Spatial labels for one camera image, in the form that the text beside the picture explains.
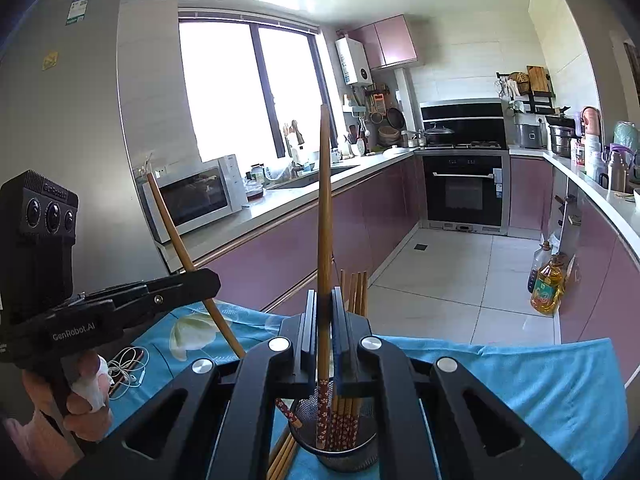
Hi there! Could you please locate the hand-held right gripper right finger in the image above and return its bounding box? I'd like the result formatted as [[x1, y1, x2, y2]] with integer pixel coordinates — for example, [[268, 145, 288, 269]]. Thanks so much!
[[330, 287, 584, 480]]

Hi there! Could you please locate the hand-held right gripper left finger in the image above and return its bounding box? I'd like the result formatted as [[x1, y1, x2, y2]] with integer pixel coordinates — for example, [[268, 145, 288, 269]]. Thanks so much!
[[62, 290, 321, 480]]

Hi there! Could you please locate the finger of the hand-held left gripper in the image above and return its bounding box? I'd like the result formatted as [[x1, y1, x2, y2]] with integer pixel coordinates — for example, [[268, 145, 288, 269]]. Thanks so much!
[[107, 268, 222, 318], [75, 280, 166, 307]]

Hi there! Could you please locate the bundle of wooden chopsticks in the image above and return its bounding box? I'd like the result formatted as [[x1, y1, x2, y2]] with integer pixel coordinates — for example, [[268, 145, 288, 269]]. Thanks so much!
[[327, 269, 370, 453]]

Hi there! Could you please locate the black mesh utensil holder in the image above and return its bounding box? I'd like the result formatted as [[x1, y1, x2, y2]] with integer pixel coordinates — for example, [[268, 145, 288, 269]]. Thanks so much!
[[287, 392, 381, 472]]

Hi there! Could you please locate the person's left forearm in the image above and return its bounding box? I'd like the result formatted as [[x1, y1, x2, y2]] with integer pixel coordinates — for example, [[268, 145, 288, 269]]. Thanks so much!
[[0, 412, 86, 480]]

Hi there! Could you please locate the person's left hand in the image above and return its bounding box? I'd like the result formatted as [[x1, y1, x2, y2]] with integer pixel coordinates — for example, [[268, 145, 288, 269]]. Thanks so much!
[[20, 350, 113, 443]]

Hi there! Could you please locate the white microwave oven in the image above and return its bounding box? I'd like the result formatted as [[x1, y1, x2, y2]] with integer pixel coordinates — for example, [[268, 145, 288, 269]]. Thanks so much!
[[142, 154, 249, 246]]

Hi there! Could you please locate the pink kitchen base cabinet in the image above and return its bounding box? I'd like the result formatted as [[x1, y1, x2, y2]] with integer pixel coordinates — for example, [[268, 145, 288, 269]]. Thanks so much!
[[192, 152, 423, 313], [509, 155, 640, 386]]

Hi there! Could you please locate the grey refrigerator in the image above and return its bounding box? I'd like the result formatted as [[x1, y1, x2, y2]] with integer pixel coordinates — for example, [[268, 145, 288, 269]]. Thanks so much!
[[0, 0, 174, 292]]

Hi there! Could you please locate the blue floral tablecloth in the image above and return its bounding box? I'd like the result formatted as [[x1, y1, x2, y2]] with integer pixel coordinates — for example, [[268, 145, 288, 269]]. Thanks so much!
[[107, 302, 633, 480]]

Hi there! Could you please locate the black built-in oven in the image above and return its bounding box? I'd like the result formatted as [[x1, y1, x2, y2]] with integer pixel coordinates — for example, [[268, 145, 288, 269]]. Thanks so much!
[[422, 152, 506, 233]]

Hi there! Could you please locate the kitchen window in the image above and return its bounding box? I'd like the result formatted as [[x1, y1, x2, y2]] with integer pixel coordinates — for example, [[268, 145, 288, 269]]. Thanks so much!
[[177, 7, 342, 181]]

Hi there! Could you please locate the dark sauce bottle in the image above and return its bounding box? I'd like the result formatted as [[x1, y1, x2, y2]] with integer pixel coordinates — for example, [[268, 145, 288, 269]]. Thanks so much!
[[527, 242, 551, 294]]

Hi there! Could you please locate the yellow cooking oil bottle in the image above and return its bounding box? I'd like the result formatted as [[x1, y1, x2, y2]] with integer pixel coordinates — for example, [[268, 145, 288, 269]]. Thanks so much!
[[531, 255, 568, 316]]

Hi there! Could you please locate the black wok with lid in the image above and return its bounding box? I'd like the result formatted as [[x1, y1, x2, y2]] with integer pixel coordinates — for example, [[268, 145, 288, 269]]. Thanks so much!
[[422, 122, 457, 147]]

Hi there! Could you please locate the black range hood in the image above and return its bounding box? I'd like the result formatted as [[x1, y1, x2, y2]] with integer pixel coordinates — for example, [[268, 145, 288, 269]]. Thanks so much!
[[420, 100, 506, 147]]

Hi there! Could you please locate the white water heater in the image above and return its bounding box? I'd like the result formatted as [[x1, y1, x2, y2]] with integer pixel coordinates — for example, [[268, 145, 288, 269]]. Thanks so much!
[[335, 37, 373, 86]]

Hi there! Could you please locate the silver rice cooker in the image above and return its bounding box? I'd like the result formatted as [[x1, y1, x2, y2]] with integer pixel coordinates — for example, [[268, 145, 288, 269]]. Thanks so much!
[[515, 122, 545, 150]]

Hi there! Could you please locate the steel stock pot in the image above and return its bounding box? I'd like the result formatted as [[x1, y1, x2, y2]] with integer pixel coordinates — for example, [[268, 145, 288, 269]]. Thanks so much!
[[546, 115, 576, 157]]

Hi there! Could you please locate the white plastic bottle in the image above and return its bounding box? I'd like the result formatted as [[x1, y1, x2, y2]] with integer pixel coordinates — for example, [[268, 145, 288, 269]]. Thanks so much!
[[584, 134, 603, 183]]

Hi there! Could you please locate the wooden cutting board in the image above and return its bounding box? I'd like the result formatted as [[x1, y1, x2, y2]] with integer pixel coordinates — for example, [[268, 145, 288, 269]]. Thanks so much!
[[526, 65, 551, 93]]

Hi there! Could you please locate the steel vacuum flask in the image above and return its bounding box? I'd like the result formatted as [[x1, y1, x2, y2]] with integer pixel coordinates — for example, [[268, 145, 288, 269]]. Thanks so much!
[[606, 150, 628, 193]]

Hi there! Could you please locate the pink thermos jug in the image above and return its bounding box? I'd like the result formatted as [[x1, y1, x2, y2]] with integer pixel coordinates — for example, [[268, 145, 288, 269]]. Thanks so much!
[[580, 106, 603, 136]]

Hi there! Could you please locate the mint green covered appliance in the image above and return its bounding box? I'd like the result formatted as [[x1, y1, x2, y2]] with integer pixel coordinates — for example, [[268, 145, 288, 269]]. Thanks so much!
[[614, 121, 640, 171]]

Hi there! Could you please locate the white earphone cable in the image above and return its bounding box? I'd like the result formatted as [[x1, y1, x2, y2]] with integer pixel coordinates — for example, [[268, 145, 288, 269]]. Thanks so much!
[[107, 345, 151, 401]]

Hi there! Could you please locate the pink wall cabinet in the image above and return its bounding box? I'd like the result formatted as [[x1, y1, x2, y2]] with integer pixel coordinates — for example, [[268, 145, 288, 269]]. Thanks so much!
[[347, 15, 419, 71]]

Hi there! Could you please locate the black wall rack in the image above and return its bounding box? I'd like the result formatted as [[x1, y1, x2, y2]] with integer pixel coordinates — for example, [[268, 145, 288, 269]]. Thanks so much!
[[496, 65, 557, 114]]

